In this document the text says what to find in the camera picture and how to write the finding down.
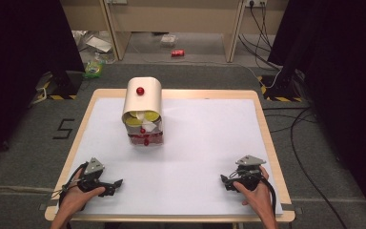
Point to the white table mat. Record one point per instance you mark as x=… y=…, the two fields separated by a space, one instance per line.
x=203 y=152

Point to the black curtain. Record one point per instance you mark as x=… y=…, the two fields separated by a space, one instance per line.
x=19 y=63
x=340 y=79

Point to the white paper piece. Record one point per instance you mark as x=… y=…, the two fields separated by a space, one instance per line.
x=146 y=123

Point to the wall power socket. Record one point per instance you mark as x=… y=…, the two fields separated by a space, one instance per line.
x=255 y=3

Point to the person's right hand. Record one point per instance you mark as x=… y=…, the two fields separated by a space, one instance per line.
x=257 y=195

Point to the green plastic packet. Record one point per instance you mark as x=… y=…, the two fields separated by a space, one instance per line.
x=93 y=68

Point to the person's left hand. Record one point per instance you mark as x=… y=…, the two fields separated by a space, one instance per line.
x=76 y=197

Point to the clear plastic bag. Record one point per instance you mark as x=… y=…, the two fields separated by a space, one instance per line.
x=168 y=40

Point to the crumpled clear plastic wrapping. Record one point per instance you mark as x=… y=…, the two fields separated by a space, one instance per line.
x=92 y=41

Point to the wooden table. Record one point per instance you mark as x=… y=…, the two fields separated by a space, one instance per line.
x=267 y=127

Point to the striped stand base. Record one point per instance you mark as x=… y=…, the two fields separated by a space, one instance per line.
x=57 y=87
x=279 y=90

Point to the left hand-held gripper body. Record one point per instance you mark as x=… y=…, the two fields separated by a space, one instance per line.
x=92 y=178

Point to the cream box with red knobs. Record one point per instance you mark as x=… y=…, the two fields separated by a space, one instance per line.
x=143 y=101

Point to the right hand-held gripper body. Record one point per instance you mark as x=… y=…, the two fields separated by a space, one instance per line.
x=248 y=178

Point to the beige desk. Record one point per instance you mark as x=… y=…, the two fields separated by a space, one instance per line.
x=171 y=16

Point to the red drink can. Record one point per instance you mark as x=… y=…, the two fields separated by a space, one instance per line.
x=177 y=52

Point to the yellow round piece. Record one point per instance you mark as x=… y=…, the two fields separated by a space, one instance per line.
x=152 y=115
x=134 y=121

